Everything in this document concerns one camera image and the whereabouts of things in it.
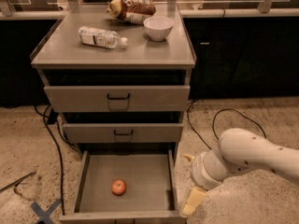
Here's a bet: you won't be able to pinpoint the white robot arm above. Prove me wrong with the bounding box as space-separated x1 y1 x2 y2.
181 128 299 217

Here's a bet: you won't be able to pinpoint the metal bar on floor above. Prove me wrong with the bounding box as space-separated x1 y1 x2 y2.
0 171 36 193

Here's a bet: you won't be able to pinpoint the black drawer handle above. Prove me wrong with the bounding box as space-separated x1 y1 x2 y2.
113 130 134 136
107 93 131 101

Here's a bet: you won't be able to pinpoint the dark lower wall cabinets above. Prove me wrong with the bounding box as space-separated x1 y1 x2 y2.
184 17 299 99

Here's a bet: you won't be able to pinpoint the black middle drawer handle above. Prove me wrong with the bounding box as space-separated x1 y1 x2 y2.
113 130 134 136

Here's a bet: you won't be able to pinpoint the grey open bottom drawer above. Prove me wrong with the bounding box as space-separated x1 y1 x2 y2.
60 150 186 224

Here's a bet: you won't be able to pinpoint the brown chip bag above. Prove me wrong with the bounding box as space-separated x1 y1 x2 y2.
106 0 156 24

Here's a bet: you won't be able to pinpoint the grey metal drawer cabinet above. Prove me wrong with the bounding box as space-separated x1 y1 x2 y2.
32 5 195 150

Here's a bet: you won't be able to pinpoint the clear plastic water bottle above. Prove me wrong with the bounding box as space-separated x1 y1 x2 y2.
78 26 128 49

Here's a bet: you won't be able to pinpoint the red apple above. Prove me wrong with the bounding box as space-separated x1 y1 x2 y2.
111 179 126 196

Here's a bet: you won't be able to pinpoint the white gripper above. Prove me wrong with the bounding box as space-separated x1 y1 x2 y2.
181 151 222 217

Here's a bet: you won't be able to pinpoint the black top drawer handle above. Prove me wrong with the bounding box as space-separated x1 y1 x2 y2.
107 93 131 101

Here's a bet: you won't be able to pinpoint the black cable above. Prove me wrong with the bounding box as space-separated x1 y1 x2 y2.
185 98 268 151
33 104 78 217

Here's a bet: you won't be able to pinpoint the black cable on left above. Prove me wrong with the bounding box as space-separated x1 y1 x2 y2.
33 104 78 217

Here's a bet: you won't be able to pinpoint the grey middle drawer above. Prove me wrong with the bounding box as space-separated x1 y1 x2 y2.
63 123 183 144

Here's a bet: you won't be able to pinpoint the white ceramic bowl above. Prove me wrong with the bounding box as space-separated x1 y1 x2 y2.
143 16 174 41

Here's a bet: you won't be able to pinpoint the grey top drawer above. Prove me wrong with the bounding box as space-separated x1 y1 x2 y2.
45 85 190 113

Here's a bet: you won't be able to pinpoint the blue tape cross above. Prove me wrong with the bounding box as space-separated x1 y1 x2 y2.
30 199 61 224

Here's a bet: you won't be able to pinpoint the black cable on right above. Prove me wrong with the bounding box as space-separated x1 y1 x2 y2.
185 98 268 151

